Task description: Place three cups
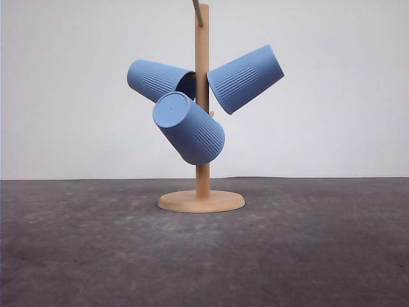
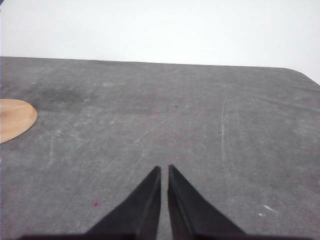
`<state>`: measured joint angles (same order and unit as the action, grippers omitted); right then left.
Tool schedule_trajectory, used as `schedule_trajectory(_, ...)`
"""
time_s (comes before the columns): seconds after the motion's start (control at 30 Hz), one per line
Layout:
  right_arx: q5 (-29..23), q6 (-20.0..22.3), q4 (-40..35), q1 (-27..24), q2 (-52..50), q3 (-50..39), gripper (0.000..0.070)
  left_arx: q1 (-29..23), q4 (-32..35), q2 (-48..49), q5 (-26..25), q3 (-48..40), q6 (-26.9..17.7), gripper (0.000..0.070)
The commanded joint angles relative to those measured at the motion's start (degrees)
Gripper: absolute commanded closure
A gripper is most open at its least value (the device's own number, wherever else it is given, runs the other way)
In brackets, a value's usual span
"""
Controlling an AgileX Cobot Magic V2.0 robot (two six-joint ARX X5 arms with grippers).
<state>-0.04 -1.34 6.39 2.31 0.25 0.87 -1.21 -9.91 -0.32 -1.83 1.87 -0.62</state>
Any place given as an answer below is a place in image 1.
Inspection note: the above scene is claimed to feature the blue ribbed cup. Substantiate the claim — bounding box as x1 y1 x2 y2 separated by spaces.
153 91 226 165

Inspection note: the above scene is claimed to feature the wooden cup tree stand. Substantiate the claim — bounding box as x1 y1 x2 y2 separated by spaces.
158 3 245 214

